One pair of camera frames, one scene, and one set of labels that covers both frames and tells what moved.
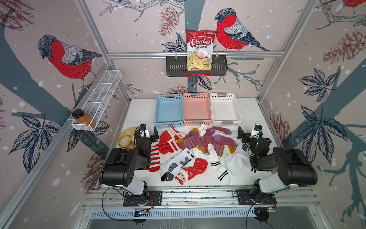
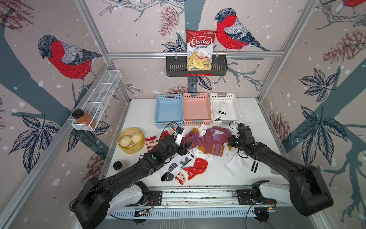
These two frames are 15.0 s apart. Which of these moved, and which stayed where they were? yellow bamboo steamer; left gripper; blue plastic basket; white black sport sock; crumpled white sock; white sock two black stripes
Moved: white sock two black stripes; left gripper
Stayed: crumpled white sock; white black sport sock; blue plastic basket; yellow bamboo steamer
